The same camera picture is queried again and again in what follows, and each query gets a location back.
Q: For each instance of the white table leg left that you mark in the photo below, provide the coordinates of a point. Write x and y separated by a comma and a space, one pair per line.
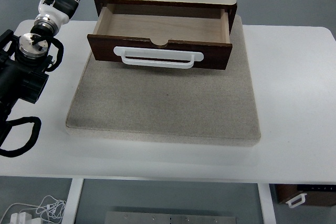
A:
73, 201

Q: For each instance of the brown box with white handle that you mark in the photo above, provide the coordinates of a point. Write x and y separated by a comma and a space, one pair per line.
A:
305, 194

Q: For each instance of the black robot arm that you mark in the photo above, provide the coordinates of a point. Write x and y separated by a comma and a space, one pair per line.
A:
26, 61

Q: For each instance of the white table leg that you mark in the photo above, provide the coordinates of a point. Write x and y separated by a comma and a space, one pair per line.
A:
266, 203
73, 201

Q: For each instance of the brown wooden drawer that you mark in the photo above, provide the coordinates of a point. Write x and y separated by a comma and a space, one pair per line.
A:
207, 35

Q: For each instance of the white drawer handle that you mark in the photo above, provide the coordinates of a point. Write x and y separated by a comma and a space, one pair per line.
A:
158, 57

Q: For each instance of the white table leg right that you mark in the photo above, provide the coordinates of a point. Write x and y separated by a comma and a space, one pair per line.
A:
266, 203

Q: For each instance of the beige stone platform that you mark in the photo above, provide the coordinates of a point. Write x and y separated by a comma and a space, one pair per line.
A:
189, 106

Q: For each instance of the white power adapter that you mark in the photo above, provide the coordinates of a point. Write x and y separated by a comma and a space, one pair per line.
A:
20, 218

